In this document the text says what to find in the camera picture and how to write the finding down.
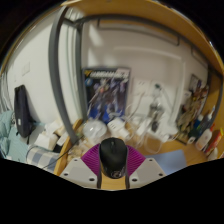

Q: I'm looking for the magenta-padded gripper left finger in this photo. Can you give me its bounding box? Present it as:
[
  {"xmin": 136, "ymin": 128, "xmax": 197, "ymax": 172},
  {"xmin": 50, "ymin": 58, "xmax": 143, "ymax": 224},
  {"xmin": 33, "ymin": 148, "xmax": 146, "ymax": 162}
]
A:
[{"xmin": 59, "ymin": 143, "xmax": 103, "ymax": 190}]

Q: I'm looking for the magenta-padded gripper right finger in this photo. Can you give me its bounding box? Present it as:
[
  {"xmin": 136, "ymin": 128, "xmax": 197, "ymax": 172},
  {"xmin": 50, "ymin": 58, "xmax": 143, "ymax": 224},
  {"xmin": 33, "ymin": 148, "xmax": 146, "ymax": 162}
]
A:
[{"xmin": 125, "ymin": 144, "xmax": 167, "ymax": 190}]

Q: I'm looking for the black computer mouse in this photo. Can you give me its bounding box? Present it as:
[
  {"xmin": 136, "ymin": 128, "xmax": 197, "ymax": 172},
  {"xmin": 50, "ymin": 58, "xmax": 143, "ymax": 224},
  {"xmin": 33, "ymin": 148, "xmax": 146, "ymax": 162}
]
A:
[{"xmin": 98, "ymin": 137, "xmax": 129, "ymax": 179}]

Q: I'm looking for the clear domed plastic cup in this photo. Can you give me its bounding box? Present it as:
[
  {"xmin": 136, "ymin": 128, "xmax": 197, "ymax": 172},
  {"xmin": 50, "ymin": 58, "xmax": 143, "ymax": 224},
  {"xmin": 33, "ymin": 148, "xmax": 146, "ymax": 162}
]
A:
[{"xmin": 82, "ymin": 119, "xmax": 108, "ymax": 145}]

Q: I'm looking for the bed with checkered sheet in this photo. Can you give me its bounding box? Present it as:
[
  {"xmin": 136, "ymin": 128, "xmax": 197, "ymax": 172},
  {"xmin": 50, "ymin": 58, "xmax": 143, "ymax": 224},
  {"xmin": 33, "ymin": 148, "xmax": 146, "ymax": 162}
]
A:
[{"xmin": 0, "ymin": 110, "xmax": 63, "ymax": 174}]

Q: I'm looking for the white tissue pack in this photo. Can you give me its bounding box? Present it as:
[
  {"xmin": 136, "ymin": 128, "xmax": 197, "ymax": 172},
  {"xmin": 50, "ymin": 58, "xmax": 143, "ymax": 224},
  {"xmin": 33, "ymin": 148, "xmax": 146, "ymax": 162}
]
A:
[{"xmin": 34, "ymin": 131, "xmax": 58, "ymax": 149}]

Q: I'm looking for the white charger block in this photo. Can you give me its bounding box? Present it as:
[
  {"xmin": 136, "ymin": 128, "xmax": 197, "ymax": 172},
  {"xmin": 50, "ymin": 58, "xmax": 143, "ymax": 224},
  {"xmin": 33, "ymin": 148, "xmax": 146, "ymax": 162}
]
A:
[{"xmin": 107, "ymin": 118, "xmax": 129, "ymax": 139}]

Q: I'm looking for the white bottle with red cap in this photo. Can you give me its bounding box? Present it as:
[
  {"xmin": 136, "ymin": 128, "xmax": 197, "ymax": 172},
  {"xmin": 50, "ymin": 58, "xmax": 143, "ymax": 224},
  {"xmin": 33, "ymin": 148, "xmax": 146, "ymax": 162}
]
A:
[{"xmin": 194, "ymin": 123, "xmax": 216, "ymax": 152}]

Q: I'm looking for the tan robot model figure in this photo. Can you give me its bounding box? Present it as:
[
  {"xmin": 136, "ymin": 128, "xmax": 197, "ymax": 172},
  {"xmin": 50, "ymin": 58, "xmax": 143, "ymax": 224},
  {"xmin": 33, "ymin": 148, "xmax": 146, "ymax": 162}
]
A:
[{"xmin": 176, "ymin": 96, "xmax": 204, "ymax": 138}]

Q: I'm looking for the blue robot model kit box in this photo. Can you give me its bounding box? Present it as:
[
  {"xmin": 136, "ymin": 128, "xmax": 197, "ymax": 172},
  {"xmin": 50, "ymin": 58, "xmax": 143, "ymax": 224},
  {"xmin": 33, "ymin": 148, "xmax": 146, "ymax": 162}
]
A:
[{"xmin": 82, "ymin": 67, "xmax": 132, "ymax": 125}]

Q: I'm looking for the teal blanket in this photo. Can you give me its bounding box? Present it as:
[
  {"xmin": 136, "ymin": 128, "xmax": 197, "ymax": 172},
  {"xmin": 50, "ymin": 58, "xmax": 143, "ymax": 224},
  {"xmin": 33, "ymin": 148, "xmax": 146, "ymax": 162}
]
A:
[{"xmin": 0, "ymin": 110, "xmax": 28, "ymax": 163}]

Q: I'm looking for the black backpack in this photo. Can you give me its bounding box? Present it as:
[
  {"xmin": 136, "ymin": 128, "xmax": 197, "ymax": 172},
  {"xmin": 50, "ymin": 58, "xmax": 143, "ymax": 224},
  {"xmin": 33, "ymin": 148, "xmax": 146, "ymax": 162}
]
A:
[{"xmin": 13, "ymin": 84, "xmax": 35, "ymax": 138}]

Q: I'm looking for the colourful model kit box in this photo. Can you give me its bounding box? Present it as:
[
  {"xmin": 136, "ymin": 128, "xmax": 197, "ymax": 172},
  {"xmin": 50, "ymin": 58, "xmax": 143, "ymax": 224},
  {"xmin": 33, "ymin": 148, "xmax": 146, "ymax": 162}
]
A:
[{"xmin": 188, "ymin": 73, "xmax": 209, "ymax": 101}]

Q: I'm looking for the white wall socket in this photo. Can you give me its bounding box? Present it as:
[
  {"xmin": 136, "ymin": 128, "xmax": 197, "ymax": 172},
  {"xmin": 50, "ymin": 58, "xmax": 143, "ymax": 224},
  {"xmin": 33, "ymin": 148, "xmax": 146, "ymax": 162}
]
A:
[
  {"xmin": 149, "ymin": 80, "xmax": 165, "ymax": 98},
  {"xmin": 133, "ymin": 79, "xmax": 149, "ymax": 98}
]

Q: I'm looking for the white wall switch plate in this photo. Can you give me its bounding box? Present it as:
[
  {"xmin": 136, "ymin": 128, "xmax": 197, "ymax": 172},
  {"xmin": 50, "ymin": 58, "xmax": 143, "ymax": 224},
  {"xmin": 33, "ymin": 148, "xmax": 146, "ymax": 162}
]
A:
[{"xmin": 21, "ymin": 62, "xmax": 32, "ymax": 76}]

